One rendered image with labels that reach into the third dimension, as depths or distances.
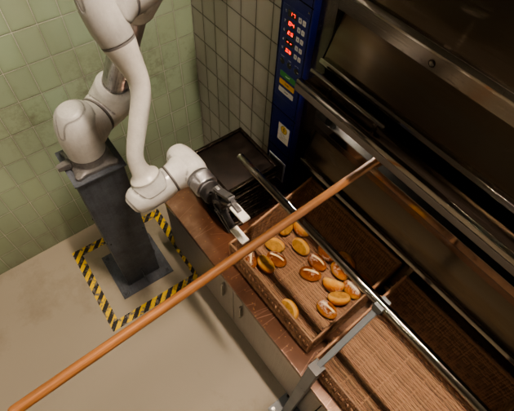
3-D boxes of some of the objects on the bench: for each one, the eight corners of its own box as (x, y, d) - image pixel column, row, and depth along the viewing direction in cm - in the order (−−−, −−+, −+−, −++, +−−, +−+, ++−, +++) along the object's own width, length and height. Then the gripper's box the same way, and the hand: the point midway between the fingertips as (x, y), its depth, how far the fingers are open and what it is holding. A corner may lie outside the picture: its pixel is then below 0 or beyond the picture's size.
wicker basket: (303, 206, 215) (312, 173, 192) (385, 289, 191) (406, 262, 168) (227, 258, 197) (225, 227, 174) (307, 355, 173) (317, 336, 150)
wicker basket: (385, 297, 189) (406, 271, 166) (492, 405, 165) (533, 392, 142) (306, 366, 171) (316, 347, 148) (412, 498, 147) (445, 501, 124)
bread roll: (341, 296, 188) (342, 295, 182) (320, 288, 190) (320, 287, 184) (344, 284, 189) (346, 283, 183) (323, 276, 191) (324, 275, 185)
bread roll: (302, 259, 195) (310, 249, 192) (287, 245, 199) (294, 235, 196) (307, 257, 199) (316, 246, 196) (293, 243, 203) (300, 232, 200)
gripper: (215, 159, 133) (257, 204, 124) (218, 203, 154) (254, 244, 145) (195, 170, 131) (237, 217, 122) (201, 214, 151) (237, 256, 142)
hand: (244, 229), depth 134 cm, fingers open, 13 cm apart
